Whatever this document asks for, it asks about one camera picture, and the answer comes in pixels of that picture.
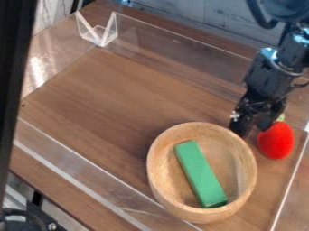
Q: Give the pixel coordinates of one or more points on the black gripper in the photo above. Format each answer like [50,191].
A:
[268,82]

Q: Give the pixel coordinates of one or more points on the red plush strawberry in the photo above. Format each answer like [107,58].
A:
[276,140]

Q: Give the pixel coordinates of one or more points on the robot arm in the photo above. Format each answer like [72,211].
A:
[290,12]

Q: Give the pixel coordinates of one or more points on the wooden bowl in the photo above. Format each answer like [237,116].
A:
[231,162]

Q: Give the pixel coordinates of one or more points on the green rectangular block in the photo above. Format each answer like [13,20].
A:
[201,177]

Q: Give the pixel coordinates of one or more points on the clear acrylic enclosure wall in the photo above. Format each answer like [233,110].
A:
[96,104]

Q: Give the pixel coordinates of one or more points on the black clamp with cable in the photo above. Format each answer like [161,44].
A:
[28,219]

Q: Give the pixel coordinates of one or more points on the black vertical post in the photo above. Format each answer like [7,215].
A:
[16,22]

